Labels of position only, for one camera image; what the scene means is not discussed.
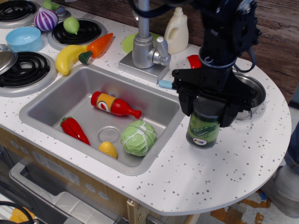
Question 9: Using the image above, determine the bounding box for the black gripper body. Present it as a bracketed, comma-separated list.
[172, 65, 257, 112]

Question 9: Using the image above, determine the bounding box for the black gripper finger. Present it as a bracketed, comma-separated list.
[178, 90, 201, 116]
[220, 99, 242, 127]

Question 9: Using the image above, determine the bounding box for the green pickle can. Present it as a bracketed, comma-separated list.
[186, 97, 224, 149]

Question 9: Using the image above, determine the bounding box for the small steel pan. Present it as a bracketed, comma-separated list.
[234, 72, 266, 121]

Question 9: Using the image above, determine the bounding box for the red apple slice toy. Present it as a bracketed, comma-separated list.
[186, 55, 202, 69]

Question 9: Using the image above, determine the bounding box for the silver toy faucet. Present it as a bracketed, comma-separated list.
[118, 0, 172, 84]

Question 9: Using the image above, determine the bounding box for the green cabbage toy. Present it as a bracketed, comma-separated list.
[121, 120, 157, 157]

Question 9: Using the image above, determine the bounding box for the cream detergent bottle toy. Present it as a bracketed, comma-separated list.
[164, 7, 189, 55]

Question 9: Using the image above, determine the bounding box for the green round plate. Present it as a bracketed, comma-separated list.
[122, 32, 160, 53]

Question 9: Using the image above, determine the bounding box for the red ketchup bottle toy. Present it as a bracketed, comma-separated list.
[91, 91, 142, 119]

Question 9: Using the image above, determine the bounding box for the silver sink basin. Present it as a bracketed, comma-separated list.
[19, 65, 184, 175]

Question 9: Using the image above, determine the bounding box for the yellow corn toy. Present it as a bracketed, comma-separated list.
[98, 141, 118, 159]

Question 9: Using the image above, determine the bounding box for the orange carrot toy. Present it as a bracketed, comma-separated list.
[78, 33, 114, 64]

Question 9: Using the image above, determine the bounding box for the back right stove burner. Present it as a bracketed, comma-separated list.
[47, 19, 107, 50]

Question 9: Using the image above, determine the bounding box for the stove burner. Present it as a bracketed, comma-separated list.
[0, 0, 40, 29]
[47, 19, 107, 50]
[0, 52, 57, 98]

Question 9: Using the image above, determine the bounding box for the red chili pepper toy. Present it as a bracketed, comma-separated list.
[60, 117, 90, 145]

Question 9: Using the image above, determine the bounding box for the yellow banana toy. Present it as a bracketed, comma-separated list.
[55, 45, 87, 75]

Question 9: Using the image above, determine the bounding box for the green pear toy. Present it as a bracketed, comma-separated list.
[63, 17, 80, 35]

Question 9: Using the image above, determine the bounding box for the front left stove burner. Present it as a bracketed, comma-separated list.
[0, 52, 57, 98]

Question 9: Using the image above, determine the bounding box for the purple striped onion toy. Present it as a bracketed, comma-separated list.
[34, 7, 59, 31]

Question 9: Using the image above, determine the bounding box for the green toy on knob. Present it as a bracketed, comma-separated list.
[43, 0, 60, 11]

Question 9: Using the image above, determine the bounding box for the light blue bowl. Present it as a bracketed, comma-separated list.
[6, 27, 43, 52]

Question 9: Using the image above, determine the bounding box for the silver pot lid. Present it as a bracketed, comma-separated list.
[0, 44, 18, 75]

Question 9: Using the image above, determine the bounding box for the back left stove burner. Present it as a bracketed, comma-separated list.
[0, 0, 40, 29]

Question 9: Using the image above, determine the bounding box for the blue handled toy knife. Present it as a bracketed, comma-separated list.
[158, 80, 173, 89]

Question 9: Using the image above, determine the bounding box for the oven door with handle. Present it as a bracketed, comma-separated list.
[9, 162, 128, 224]

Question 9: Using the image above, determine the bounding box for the yellow object with cable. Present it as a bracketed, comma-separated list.
[0, 201, 35, 224]

